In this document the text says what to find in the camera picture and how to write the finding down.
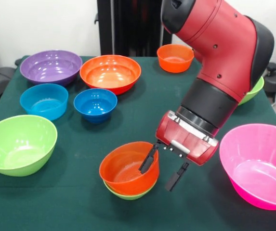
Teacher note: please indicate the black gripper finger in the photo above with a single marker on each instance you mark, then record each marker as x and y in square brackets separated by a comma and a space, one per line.
[176, 178]
[148, 160]

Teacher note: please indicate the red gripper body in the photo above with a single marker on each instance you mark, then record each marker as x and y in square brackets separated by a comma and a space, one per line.
[186, 144]

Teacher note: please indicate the small translucent orange bowl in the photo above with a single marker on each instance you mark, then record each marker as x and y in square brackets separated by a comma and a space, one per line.
[174, 61]
[123, 168]

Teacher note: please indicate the small green bowl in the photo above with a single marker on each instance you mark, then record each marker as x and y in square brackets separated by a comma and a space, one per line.
[128, 196]

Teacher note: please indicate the small dark blue bowl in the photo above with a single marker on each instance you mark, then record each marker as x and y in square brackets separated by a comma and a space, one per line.
[95, 106]

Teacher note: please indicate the large green bowl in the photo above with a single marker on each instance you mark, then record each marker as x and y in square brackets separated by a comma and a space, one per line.
[19, 144]
[254, 92]

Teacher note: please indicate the large orange bowl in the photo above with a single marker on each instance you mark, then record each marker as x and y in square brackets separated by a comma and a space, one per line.
[110, 74]

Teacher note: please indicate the purple bowl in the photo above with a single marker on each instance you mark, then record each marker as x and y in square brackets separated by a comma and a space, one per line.
[51, 69]

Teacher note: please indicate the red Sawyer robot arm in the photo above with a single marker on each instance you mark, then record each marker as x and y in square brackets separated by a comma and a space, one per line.
[224, 48]

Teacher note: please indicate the large pink bowl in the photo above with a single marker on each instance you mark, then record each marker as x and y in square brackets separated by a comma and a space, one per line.
[255, 163]

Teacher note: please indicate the dark green table cloth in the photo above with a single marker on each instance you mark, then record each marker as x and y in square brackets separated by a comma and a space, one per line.
[68, 204]

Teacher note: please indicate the light blue translucent bowl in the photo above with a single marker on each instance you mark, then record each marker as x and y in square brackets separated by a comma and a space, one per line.
[43, 103]

